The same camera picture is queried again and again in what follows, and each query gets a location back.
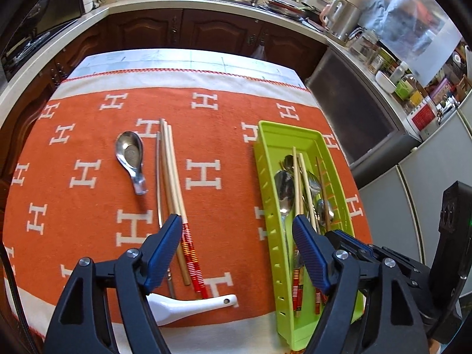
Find glass jar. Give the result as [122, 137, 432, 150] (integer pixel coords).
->
[369, 48, 392, 75]

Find green label jar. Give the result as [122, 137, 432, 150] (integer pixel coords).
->
[394, 79, 414, 99]

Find black gas stove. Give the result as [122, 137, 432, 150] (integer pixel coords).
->
[0, 31, 52, 78]

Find grey steel cabinet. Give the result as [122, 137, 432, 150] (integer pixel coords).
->
[305, 46, 423, 170]

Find dark wooden kitchen cabinets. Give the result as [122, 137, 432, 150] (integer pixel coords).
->
[0, 7, 329, 178]

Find stack of white bowls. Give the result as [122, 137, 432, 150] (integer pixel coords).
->
[82, 0, 109, 13]

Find stack of dishes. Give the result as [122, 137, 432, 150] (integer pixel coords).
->
[266, 0, 308, 18]

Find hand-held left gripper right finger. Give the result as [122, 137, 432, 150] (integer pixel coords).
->
[292, 215, 432, 354]

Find orange printed blanket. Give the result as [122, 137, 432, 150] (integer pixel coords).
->
[2, 68, 374, 354]

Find plain wooden chopstick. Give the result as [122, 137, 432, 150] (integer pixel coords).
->
[299, 152, 327, 315]

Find white ceramic spoon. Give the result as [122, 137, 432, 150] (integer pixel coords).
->
[145, 294, 238, 327]

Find round metal spoon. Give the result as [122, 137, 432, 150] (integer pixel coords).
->
[274, 170, 296, 266]

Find brown red-patterned bamboo chopstick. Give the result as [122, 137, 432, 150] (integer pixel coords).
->
[316, 156, 331, 231]

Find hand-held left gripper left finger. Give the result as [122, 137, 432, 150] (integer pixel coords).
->
[43, 214, 183, 354]

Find clear plastic sheet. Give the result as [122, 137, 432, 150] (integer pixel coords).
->
[359, 0, 464, 87]

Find glass pitcher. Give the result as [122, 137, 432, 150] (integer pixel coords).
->
[348, 29, 380, 65]

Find green plastic utensil tray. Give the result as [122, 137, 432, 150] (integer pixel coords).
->
[253, 120, 366, 342]

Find white plastic bottle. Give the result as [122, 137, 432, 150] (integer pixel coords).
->
[388, 61, 410, 85]

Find white refrigerator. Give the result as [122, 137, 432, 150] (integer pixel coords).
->
[350, 92, 472, 266]

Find steel electric kettle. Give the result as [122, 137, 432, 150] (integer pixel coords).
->
[324, 0, 363, 42]

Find pale checked table cover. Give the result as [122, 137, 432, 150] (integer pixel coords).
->
[76, 49, 307, 89]

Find short metal soup spoon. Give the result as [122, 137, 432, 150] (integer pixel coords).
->
[115, 131, 149, 196]

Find white container red label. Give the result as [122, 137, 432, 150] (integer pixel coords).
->
[407, 98, 439, 132]

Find white bowl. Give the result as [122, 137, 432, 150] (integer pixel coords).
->
[375, 71, 396, 94]

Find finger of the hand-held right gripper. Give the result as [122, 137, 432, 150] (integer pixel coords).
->
[325, 230, 384, 259]
[345, 233, 431, 292]

